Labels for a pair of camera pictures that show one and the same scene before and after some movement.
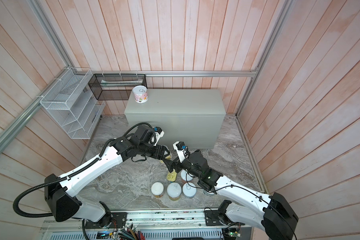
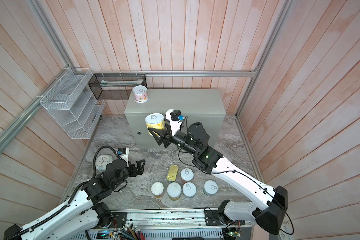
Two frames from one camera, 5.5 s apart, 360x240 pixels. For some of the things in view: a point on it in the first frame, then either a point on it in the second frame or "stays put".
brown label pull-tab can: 185,177 stays put
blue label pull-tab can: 188,191 stays put
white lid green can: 157,189 stays put
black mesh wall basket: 115,86 stays put
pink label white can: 141,94 stays put
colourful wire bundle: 130,233 stays put
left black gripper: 160,156 -> 140,169
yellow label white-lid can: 168,157 -> 155,120
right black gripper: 171,165 -> 165,136
